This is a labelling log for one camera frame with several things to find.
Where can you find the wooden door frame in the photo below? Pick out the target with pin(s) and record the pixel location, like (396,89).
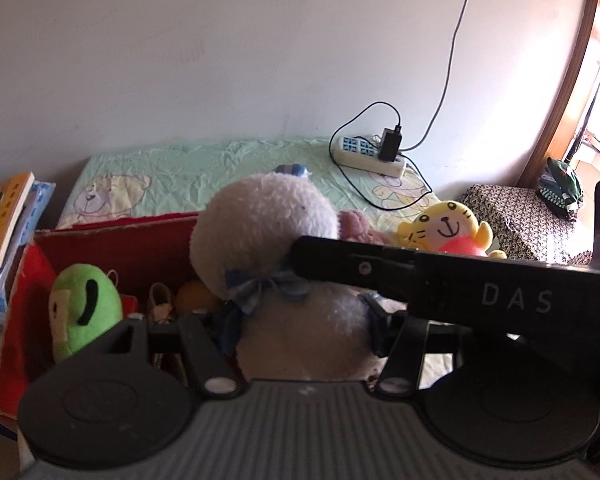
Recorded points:
(580,75)

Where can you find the black charger adapter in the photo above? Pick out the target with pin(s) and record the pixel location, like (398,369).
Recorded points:
(390,145)

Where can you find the yellow book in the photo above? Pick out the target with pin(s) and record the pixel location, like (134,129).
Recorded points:
(15,210)

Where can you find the pink small plush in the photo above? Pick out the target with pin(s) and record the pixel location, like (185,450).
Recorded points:
(357,225)

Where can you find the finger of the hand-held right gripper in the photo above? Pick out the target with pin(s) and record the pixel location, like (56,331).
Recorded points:
(350,265)

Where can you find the red cardboard box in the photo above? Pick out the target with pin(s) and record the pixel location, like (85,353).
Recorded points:
(130,250)

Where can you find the small beige toy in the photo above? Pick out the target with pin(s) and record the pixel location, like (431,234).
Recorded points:
(160,302)

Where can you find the patterned cloth covered stool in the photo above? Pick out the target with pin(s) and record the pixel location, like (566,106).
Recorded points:
(520,225)

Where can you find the white book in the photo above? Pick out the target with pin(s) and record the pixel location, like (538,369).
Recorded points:
(17,255)

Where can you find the orange plush toy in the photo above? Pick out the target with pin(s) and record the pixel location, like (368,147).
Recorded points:
(195,297)

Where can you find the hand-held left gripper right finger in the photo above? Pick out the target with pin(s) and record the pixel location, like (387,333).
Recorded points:
(405,355)

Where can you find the white power strip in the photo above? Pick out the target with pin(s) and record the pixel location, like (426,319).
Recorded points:
(352,152)

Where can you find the yellow plush tiger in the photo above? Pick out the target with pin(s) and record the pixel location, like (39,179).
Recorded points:
(445,225)

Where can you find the green cartoon bed sheet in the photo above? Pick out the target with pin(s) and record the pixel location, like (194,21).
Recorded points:
(180,170)

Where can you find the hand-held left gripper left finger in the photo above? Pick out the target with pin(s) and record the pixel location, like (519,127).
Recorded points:
(200,355)

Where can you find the white plush bunny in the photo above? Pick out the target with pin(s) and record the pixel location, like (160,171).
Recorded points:
(260,220)

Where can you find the green plush toy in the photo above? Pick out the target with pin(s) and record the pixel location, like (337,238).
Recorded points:
(105,320)

